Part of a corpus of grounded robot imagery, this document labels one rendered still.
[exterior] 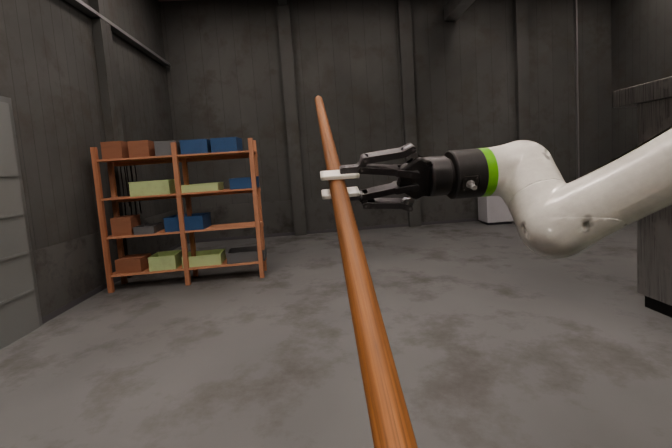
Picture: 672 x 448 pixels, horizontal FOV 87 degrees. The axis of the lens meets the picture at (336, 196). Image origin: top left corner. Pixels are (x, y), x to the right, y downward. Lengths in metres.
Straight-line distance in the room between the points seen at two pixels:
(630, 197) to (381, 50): 9.14
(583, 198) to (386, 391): 0.44
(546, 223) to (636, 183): 0.12
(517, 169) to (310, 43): 8.99
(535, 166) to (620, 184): 0.13
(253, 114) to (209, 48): 1.88
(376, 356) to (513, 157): 0.48
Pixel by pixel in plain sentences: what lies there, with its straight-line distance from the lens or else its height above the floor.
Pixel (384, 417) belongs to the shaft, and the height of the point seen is 1.48.
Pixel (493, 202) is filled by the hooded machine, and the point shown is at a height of 0.55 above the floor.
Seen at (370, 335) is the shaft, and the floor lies 1.50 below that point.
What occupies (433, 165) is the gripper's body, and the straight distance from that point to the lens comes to 0.66.
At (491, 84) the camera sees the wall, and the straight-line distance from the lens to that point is 10.29.
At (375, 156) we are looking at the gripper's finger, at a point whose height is 1.67.
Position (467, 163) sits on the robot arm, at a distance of 0.67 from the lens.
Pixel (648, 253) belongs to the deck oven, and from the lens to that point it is 4.76.
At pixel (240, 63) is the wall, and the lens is 9.58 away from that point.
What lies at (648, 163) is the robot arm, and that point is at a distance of 0.65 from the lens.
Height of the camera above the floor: 1.66
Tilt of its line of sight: 5 degrees down
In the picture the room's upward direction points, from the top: 4 degrees counter-clockwise
